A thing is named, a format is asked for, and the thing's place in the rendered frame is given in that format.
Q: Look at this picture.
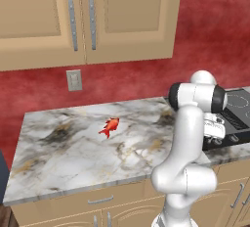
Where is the beige base cupboard door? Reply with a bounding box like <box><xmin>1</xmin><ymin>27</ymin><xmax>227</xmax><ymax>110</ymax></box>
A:
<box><xmin>101</xmin><ymin>195</ymin><xmax>168</xmax><ymax>227</ymax></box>
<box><xmin>189</xmin><ymin>163</ymin><xmax>250</xmax><ymax>227</ymax></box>
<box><xmin>19</xmin><ymin>208</ymin><xmax>104</xmax><ymax>227</ymax></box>

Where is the grey wall socket plate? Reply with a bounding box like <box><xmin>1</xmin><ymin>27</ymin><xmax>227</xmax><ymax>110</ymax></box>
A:
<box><xmin>65</xmin><ymin>68</ymin><xmax>84</xmax><ymax>93</ymax></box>

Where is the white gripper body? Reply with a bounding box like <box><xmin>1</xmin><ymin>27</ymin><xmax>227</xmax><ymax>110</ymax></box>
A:
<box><xmin>203</xmin><ymin>120</ymin><xmax>227</xmax><ymax>141</ymax></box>

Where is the dark grey appliance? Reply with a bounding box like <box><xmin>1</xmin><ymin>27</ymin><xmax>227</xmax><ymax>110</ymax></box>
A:
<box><xmin>0</xmin><ymin>149</ymin><xmax>11</xmax><ymax>206</ymax></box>

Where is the silver wall cupboard handle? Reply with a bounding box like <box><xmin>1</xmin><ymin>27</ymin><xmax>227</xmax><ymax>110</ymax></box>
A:
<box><xmin>87</xmin><ymin>0</ymin><xmax>98</xmax><ymax>51</ymax></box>
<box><xmin>65</xmin><ymin>0</ymin><xmax>79</xmax><ymax>52</ymax></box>

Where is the black hob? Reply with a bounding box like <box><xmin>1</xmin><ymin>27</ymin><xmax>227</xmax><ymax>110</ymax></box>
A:
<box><xmin>163</xmin><ymin>87</ymin><xmax>250</xmax><ymax>152</ymax></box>

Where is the beige drawer front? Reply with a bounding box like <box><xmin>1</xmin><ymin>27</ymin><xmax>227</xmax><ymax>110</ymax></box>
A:
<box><xmin>11</xmin><ymin>179</ymin><xmax>168</xmax><ymax>219</ymax></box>

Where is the silver drawer handle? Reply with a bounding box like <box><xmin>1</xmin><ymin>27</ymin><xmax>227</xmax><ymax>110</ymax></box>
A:
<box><xmin>86</xmin><ymin>194</ymin><xmax>115</xmax><ymax>205</ymax></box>

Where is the beige wall cupboard door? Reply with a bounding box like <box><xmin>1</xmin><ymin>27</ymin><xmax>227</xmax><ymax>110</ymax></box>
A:
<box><xmin>0</xmin><ymin>0</ymin><xmax>87</xmax><ymax>72</ymax></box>
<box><xmin>77</xmin><ymin>0</ymin><xmax>184</xmax><ymax>66</ymax></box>

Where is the orange red fish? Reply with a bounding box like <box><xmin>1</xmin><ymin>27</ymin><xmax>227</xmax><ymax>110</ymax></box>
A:
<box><xmin>98</xmin><ymin>116</ymin><xmax>121</xmax><ymax>140</ymax></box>

